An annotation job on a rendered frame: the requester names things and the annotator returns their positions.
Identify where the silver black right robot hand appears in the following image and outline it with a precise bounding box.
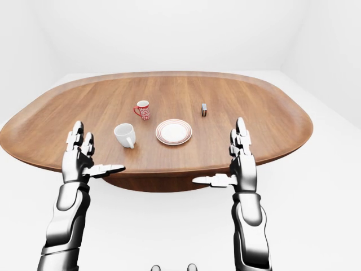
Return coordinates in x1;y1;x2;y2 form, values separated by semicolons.
192;117;258;194

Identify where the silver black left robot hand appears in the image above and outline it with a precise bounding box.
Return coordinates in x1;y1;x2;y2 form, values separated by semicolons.
61;120;126;184

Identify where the white mug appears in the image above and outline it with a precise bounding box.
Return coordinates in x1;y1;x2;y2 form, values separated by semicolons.
113;123;137;150

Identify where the white plate with red rings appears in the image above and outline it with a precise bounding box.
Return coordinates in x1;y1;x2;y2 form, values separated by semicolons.
155;119;193;146

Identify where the red patterned mug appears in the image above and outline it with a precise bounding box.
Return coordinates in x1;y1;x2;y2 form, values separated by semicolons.
133;100;151;121

